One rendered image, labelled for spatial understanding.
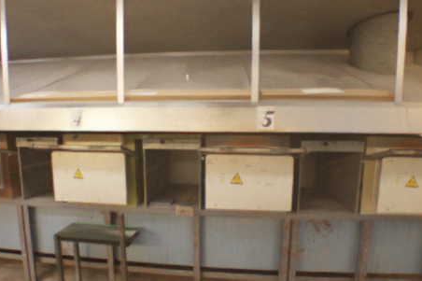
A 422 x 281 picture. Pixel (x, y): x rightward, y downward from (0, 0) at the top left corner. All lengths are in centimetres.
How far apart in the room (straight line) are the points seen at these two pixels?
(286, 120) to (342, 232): 116
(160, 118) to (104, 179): 71
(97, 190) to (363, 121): 186
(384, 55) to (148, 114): 196
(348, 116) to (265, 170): 59
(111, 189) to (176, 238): 69
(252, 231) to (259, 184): 51
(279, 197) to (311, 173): 94
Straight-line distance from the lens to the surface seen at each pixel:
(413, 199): 187
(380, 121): 137
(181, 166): 204
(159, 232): 175
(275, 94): 113
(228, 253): 176
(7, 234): 276
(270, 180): 130
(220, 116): 103
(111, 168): 149
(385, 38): 218
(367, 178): 177
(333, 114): 122
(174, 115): 107
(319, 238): 185
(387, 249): 221
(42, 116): 158
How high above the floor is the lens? 152
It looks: 4 degrees down
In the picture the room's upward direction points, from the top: straight up
